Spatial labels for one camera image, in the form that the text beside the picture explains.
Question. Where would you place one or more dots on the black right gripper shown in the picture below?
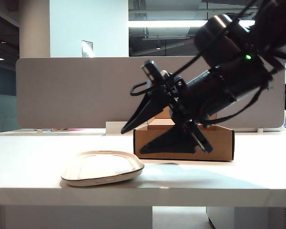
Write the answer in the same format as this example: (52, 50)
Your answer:
(193, 100)

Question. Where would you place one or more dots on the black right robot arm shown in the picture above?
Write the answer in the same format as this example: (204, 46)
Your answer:
(228, 47)

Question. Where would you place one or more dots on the brown cardboard box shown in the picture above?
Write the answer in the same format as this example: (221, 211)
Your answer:
(222, 148)

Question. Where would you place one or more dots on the grey desk partition screen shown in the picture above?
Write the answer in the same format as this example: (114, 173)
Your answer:
(74, 95)

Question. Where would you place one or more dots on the colourful flat papers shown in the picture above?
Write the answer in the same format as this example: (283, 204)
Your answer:
(62, 129)

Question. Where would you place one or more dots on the white partition foot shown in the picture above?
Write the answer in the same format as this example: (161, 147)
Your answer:
(39, 131)
(260, 130)

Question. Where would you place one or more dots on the long ceiling light strip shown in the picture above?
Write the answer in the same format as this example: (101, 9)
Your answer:
(164, 23)

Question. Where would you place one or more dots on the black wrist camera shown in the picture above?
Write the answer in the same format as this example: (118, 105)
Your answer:
(151, 70)

